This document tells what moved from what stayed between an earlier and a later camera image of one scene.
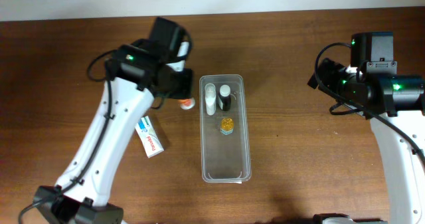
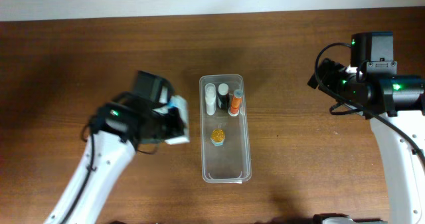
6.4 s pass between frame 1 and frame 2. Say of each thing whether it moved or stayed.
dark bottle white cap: stayed
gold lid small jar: moved
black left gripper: moved
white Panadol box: moved
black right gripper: stayed
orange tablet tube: moved
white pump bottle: stayed
